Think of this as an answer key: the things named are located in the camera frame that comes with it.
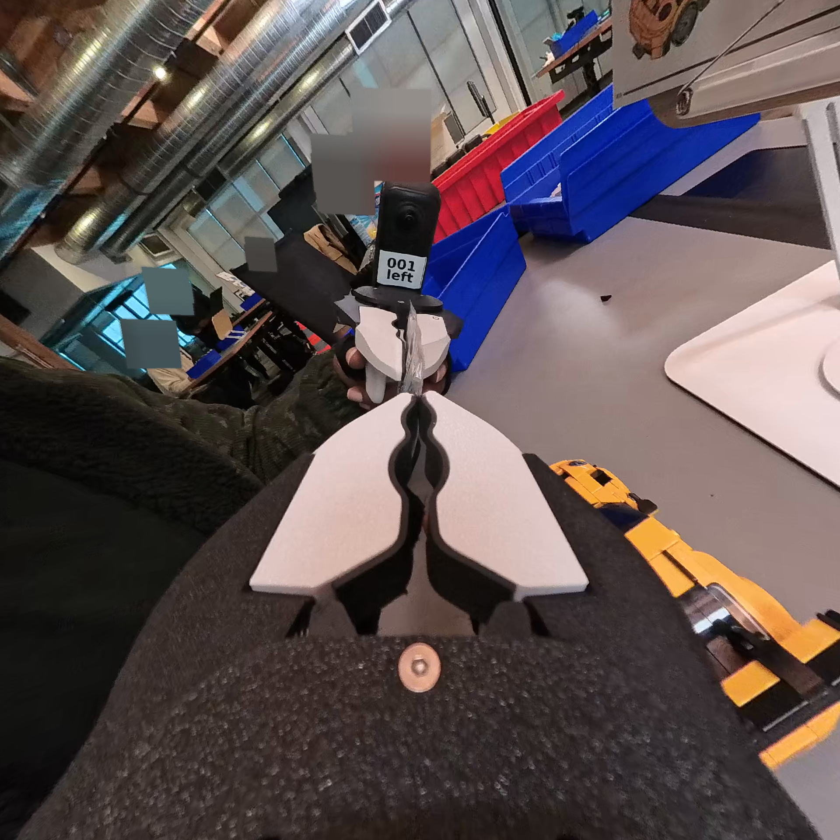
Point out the person's left hand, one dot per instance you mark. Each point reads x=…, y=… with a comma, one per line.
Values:
x=358, y=396

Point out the silver ventilation duct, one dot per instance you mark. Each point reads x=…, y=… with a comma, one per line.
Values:
x=229, y=131
x=85, y=85

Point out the blue plastic storage bin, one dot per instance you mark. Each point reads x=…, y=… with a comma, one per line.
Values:
x=485, y=275
x=656, y=177
x=525, y=177

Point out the lego instruction booklet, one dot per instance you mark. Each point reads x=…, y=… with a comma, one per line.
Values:
x=633, y=72

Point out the wooden background table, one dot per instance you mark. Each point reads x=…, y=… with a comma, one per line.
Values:
x=577, y=49

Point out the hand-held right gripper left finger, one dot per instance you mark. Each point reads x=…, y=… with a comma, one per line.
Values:
x=328, y=525

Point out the small blue parts bin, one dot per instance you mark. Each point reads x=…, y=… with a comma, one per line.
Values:
x=577, y=23

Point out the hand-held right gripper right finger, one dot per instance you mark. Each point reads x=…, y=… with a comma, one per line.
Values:
x=512, y=525

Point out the white metal book stand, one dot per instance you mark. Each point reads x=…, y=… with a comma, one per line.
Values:
x=754, y=367

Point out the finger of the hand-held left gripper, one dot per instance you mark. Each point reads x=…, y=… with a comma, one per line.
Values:
x=430, y=341
x=379, y=341

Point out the clear plastic parts bag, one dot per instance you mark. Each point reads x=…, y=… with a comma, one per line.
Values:
x=413, y=354

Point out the yellow plastic bin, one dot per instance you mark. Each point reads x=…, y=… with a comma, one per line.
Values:
x=504, y=121

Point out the red plastic bin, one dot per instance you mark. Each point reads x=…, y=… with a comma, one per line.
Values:
x=485, y=170

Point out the yellow lego car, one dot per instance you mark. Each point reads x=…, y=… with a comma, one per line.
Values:
x=669, y=554

